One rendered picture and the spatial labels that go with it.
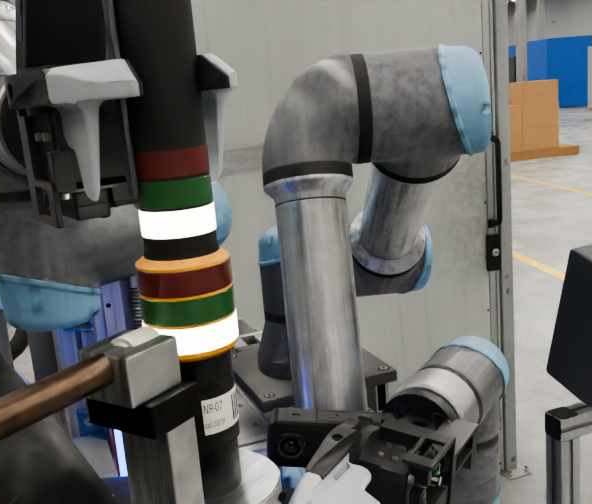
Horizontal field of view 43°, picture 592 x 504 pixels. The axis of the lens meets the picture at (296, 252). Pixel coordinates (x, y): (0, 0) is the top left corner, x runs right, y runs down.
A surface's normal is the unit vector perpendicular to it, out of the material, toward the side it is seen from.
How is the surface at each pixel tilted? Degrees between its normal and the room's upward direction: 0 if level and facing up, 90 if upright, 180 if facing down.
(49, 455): 40
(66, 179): 90
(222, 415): 90
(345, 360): 74
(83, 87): 90
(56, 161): 90
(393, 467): 6
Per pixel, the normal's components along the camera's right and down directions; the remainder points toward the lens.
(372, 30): 0.37, 0.17
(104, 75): -0.37, -0.57
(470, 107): 0.11, 0.30
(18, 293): -0.26, 0.27
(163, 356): 0.84, 0.05
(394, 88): 0.02, -0.14
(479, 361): 0.44, -0.75
